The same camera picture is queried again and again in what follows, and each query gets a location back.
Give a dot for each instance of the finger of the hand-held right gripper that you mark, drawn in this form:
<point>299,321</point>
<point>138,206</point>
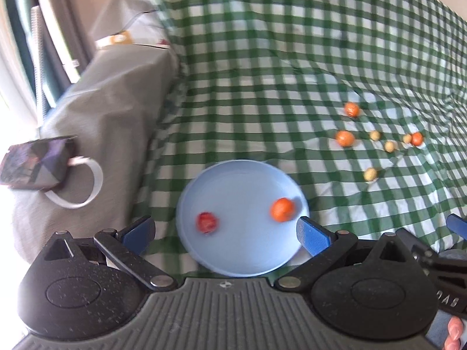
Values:
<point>416,245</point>
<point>458,223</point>

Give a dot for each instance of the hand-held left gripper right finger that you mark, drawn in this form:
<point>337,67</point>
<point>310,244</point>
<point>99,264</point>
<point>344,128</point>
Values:
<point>313,240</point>

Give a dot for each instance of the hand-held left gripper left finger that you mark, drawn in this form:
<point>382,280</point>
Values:
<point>138,234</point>

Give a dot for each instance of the large orange tangerine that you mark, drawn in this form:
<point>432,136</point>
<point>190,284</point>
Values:
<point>282,209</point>

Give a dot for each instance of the red strawberry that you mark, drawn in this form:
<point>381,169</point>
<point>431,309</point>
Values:
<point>207,222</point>

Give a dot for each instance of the light blue plate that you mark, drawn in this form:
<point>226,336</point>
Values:
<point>242,218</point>

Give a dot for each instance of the person's right hand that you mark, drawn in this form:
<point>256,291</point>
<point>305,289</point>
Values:
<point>454,331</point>

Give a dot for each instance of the small yellow round fruit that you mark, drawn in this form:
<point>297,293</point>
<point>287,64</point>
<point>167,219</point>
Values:
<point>406,139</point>
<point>370,174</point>
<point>374,135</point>
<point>390,146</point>

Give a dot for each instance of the small orange tangerine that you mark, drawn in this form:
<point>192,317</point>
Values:
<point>416,139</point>

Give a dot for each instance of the dark patterned box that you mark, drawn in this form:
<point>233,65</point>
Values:
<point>34,162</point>

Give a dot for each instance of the grey blanket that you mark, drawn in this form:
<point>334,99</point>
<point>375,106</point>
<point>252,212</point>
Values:
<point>109,109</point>

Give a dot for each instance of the green checked cloth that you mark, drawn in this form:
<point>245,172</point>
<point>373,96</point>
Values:
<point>277,73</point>

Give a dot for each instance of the white orange fabric label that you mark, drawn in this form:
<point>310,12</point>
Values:
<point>114,39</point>

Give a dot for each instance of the window frame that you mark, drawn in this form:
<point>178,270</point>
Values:
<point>33,36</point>

